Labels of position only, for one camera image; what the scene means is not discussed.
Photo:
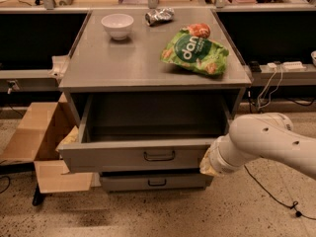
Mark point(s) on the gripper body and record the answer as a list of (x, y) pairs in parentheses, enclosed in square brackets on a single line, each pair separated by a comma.
[(216, 159)]

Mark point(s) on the grey top drawer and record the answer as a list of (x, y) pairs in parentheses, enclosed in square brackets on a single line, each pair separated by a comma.
[(145, 131)]

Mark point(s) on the grey drawer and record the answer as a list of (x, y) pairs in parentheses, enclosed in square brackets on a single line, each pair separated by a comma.
[(123, 183), (145, 131)]

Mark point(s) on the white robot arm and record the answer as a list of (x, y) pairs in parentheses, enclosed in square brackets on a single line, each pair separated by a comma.
[(251, 137)]

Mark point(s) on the grey lower drawer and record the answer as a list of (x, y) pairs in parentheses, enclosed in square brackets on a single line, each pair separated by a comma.
[(123, 183)]

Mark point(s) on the green chip bag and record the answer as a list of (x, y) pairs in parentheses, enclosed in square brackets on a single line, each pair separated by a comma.
[(196, 54)]

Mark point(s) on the grey metal cabinet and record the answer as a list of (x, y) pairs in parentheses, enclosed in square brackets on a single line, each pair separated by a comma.
[(100, 64)]

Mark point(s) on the white power strip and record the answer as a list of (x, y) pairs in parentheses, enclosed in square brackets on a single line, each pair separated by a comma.
[(293, 66)]

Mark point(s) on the yellow packet in box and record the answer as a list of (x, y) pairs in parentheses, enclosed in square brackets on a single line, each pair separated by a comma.
[(71, 137)]

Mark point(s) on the orange red snack bag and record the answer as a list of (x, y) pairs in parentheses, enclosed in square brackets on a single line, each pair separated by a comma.
[(201, 30)]

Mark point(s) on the crumpled silver foil bag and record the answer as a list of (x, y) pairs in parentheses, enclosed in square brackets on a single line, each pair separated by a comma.
[(159, 16)]

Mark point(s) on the white ceramic bowl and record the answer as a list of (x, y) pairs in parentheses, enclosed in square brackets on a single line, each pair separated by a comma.
[(118, 26)]

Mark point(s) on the open cardboard box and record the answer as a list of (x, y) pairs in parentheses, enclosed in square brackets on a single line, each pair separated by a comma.
[(36, 139)]

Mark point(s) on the white cloth on ledge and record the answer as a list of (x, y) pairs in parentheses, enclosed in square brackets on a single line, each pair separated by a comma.
[(59, 66)]

